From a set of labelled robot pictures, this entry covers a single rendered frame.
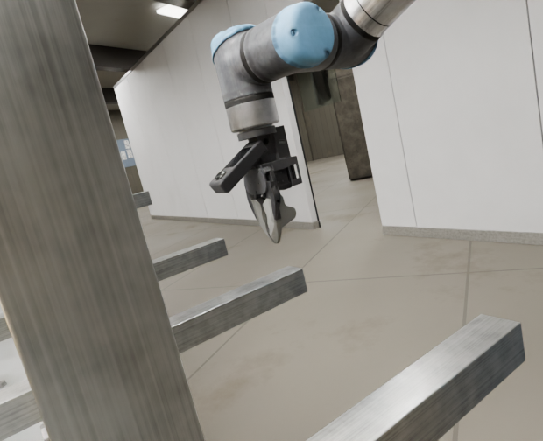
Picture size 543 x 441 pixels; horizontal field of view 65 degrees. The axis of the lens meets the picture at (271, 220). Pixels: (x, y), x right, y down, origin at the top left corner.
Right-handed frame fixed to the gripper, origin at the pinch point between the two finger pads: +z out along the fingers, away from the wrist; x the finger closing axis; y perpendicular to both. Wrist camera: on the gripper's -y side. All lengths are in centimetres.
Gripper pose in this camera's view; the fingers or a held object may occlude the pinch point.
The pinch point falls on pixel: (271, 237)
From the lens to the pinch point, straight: 79.9
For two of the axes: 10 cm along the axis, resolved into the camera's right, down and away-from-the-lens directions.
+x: -5.6, -0.1, 8.3
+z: 2.3, 9.6, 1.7
